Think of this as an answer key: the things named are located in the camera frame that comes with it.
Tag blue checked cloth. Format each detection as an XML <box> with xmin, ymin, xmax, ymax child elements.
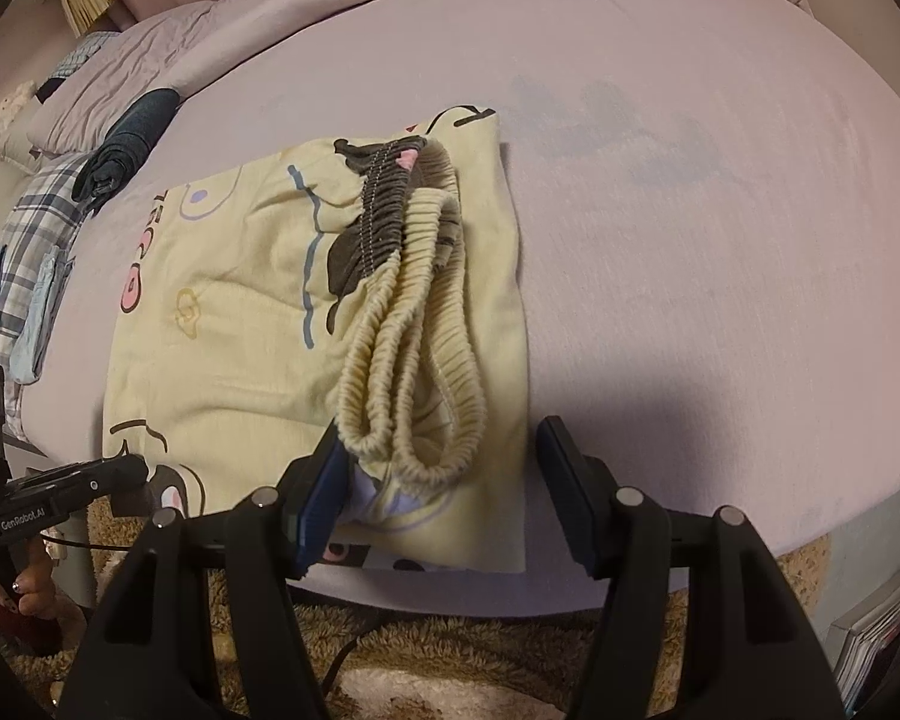
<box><xmin>49</xmin><ymin>31</ymin><xmax>122</xmax><ymax>80</ymax></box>

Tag brown fluffy rug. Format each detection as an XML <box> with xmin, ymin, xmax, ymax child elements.
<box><xmin>7</xmin><ymin>495</ymin><xmax>833</xmax><ymax>720</ymax></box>

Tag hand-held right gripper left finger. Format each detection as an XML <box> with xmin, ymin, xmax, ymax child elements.
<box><xmin>56</xmin><ymin>424</ymin><xmax>353</xmax><ymax>720</ymax></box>

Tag black cable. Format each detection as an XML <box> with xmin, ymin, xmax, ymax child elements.
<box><xmin>319</xmin><ymin>634</ymin><xmax>362</xmax><ymax>700</ymax></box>

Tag plaid cloth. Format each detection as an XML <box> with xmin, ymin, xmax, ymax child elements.
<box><xmin>0</xmin><ymin>154</ymin><xmax>95</xmax><ymax>443</ymax></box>

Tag stack of books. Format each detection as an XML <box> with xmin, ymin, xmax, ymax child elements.
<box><xmin>832</xmin><ymin>570</ymin><xmax>900</xmax><ymax>713</ymax></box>

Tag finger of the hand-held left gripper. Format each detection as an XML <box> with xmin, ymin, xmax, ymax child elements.
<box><xmin>82</xmin><ymin>455</ymin><xmax>154</xmax><ymax>516</ymax></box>

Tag rolled dark jeans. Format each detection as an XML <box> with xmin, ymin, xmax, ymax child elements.
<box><xmin>71</xmin><ymin>88</ymin><xmax>182</xmax><ymax>205</ymax></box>

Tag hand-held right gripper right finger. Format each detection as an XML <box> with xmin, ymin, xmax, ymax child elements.
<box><xmin>536</xmin><ymin>415</ymin><xmax>846</xmax><ymax>720</ymax></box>

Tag pink duvet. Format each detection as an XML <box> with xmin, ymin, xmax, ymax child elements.
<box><xmin>30</xmin><ymin>0</ymin><xmax>815</xmax><ymax>158</ymax></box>

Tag yellow printed pants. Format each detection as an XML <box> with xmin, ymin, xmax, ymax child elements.
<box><xmin>103</xmin><ymin>106</ymin><xmax>530</xmax><ymax>575</ymax></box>

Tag person's left hand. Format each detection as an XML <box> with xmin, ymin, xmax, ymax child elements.
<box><xmin>0</xmin><ymin>536</ymin><xmax>61</xmax><ymax>623</ymax></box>

